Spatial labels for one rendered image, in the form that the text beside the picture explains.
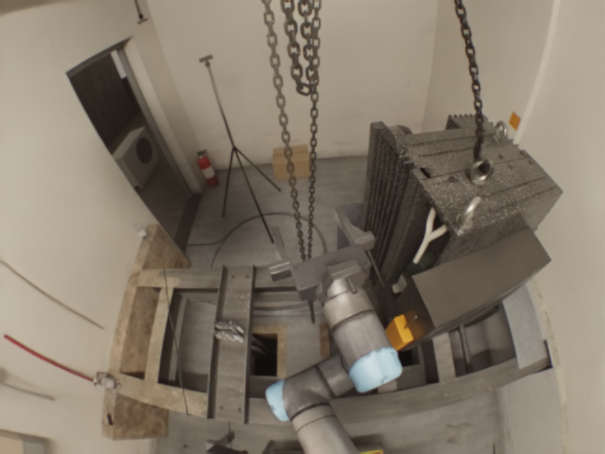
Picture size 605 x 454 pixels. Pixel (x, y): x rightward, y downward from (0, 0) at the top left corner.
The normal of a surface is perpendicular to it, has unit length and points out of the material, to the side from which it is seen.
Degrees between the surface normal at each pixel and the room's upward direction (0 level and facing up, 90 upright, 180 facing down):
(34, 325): 90
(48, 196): 90
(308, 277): 3
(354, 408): 0
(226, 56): 90
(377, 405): 0
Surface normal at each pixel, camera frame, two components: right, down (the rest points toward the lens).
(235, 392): -0.11, -0.60
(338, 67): 0.01, 0.79
